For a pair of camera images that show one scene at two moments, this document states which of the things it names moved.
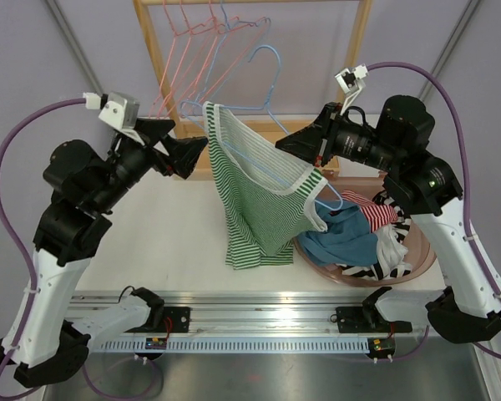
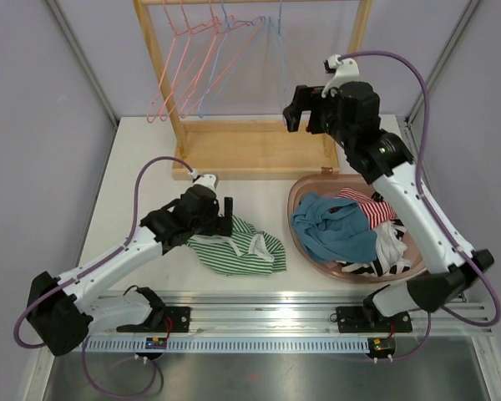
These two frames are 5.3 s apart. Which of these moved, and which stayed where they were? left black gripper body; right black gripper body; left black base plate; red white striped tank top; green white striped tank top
Moved: left black gripper body; green white striped tank top; right black gripper body
Stayed: red white striped tank top; left black base plate
